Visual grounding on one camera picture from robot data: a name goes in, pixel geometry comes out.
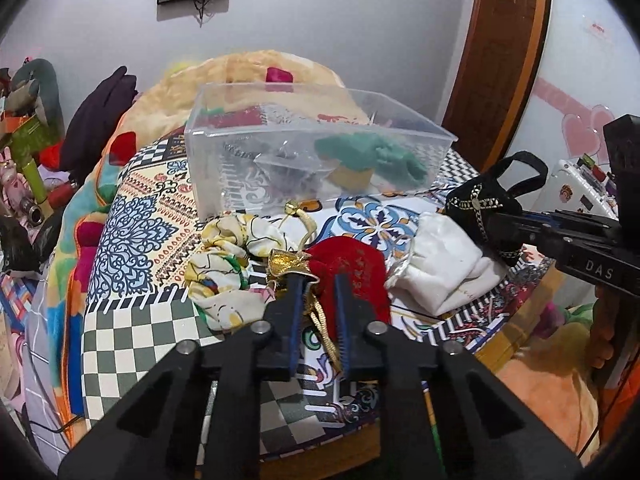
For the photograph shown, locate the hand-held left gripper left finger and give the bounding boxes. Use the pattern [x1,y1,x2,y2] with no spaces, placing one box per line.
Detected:
[57,270,306,480]

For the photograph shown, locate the black bag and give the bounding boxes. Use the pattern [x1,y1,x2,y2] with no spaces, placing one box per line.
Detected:
[0,209,67,277]

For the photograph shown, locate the pink toy figure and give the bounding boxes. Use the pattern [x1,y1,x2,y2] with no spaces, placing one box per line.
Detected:
[0,147,27,213]

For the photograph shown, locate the clear plastic box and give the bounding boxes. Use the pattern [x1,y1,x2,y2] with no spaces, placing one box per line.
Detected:
[183,81,459,220]

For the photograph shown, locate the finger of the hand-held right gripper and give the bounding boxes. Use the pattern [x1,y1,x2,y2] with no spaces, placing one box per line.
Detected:
[492,225,568,273]
[492,209,621,233]

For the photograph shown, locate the grey green plush toy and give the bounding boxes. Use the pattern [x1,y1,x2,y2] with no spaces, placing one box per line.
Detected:
[9,58,66,137]

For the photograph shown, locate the gold drawstring pouch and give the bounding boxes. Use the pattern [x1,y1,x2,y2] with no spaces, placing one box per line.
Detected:
[266,200,344,362]

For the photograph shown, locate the black handbag with chain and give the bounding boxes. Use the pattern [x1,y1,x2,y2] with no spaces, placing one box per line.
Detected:
[444,151,549,267]

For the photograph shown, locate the yellow soft block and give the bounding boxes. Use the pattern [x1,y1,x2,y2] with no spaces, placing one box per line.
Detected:
[327,164,374,192]

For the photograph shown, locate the orange plush blanket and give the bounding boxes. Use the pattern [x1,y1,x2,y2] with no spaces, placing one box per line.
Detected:
[49,49,373,421]

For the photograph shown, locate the red velvet pouch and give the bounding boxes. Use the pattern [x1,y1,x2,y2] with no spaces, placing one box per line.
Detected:
[301,237,394,325]

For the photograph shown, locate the dark purple cloth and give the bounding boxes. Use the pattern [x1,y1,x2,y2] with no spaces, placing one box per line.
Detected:
[58,66,139,187]

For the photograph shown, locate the wooden door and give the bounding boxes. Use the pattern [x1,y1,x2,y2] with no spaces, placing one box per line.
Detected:
[442,0,554,173]

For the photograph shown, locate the patterned tablecloth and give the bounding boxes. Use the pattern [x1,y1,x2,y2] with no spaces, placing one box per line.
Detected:
[82,122,557,462]

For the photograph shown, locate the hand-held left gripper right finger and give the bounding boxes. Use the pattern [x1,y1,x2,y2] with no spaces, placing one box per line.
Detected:
[334,273,584,480]

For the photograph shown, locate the pink heart stickers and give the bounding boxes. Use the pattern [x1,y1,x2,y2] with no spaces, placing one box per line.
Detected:
[532,77,617,159]

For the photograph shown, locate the person's right hand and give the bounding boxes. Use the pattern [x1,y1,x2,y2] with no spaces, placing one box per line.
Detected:
[591,299,620,372]

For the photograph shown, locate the white cloth pouch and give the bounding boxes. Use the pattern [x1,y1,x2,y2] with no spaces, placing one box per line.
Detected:
[384,211,509,314]

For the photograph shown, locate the floral white yellow cloth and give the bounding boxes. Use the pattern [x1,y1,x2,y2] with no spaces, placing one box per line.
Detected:
[183,212,302,332]

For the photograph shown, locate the peach plush blanket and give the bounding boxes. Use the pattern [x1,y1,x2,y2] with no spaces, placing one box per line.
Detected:
[492,255,617,463]

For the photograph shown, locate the white device with stickers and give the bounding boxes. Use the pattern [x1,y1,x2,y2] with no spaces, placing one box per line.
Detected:
[537,157,622,222]

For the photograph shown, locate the green bottle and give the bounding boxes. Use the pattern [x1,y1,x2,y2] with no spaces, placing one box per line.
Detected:
[6,115,57,213]

